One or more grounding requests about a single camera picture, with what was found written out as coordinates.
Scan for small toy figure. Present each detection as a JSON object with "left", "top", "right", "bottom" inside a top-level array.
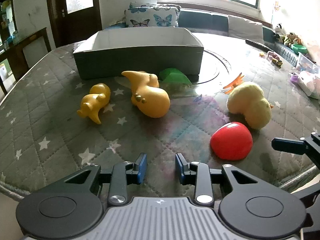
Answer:
[{"left": 266, "top": 50, "right": 283, "bottom": 67}]

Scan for green plastic toy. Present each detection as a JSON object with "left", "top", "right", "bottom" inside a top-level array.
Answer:
[{"left": 159, "top": 67, "right": 193, "bottom": 86}]

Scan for butterfly print pillow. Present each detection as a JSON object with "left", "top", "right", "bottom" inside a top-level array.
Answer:
[{"left": 124, "top": 2, "right": 181, "bottom": 28}]

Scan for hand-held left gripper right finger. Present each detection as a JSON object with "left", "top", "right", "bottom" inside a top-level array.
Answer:
[{"left": 175, "top": 153, "right": 266, "bottom": 207}]

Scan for white cushion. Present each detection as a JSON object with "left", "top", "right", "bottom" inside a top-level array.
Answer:
[{"left": 228, "top": 15, "right": 264, "bottom": 43}]

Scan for grey cardboard box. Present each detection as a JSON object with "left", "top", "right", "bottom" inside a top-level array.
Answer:
[{"left": 73, "top": 27, "right": 204, "bottom": 81}]

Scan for yellow plush duck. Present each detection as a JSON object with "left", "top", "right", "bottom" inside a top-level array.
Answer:
[{"left": 226, "top": 81, "right": 274, "bottom": 130}]

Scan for clear plastic storage box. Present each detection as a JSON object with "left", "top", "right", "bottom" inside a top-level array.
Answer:
[{"left": 296, "top": 52, "right": 320, "bottom": 74}]

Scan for brown plush toy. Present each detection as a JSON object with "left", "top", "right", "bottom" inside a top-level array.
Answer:
[{"left": 283, "top": 32, "right": 302, "bottom": 47}]

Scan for white plastic bag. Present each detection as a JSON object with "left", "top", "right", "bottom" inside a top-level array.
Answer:
[{"left": 297, "top": 70, "right": 320, "bottom": 100}]

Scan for panda plush toy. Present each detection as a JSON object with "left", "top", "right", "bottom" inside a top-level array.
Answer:
[{"left": 273, "top": 23, "right": 285, "bottom": 41}]

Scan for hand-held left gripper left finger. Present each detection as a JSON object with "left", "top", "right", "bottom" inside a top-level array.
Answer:
[{"left": 57, "top": 152, "right": 148, "bottom": 207}]

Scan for blue cushion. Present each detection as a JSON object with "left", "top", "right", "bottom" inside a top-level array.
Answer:
[{"left": 104, "top": 19, "right": 127, "bottom": 30}]

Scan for glass turntable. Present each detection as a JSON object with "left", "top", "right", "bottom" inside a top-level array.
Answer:
[{"left": 194, "top": 48, "right": 236, "bottom": 85}]

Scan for dark wooden door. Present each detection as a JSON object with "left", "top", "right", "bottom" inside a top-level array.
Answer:
[{"left": 45, "top": 0, "right": 103, "bottom": 48}]

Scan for wooden sideboard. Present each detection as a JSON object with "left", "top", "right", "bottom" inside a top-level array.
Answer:
[{"left": 0, "top": 27, "right": 52, "bottom": 96}]

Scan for shelf cabinet with bottles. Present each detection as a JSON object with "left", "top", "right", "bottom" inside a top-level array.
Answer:
[{"left": 0, "top": 0, "right": 18, "bottom": 46}]

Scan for dark sofa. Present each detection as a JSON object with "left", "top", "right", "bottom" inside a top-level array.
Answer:
[{"left": 178, "top": 8, "right": 280, "bottom": 46}]

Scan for small yellow animal toy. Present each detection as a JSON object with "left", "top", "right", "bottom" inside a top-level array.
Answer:
[{"left": 77, "top": 83, "right": 111, "bottom": 125}]

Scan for orange plastic toy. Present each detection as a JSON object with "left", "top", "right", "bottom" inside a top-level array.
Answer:
[{"left": 223, "top": 72, "right": 245, "bottom": 95}]

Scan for green bowl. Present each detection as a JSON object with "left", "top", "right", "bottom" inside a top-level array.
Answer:
[{"left": 291, "top": 43, "right": 308, "bottom": 55}]

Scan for large yellow rubber duck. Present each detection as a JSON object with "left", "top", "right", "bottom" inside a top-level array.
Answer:
[{"left": 121, "top": 70, "right": 171, "bottom": 119}]

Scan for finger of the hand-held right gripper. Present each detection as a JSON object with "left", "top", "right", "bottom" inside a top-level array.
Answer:
[
  {"left": 290, "top": 176, "right": 320, "bottom": 204},
  {"left": 271, "top": 132, "right": 320, "bottom": 171}
]

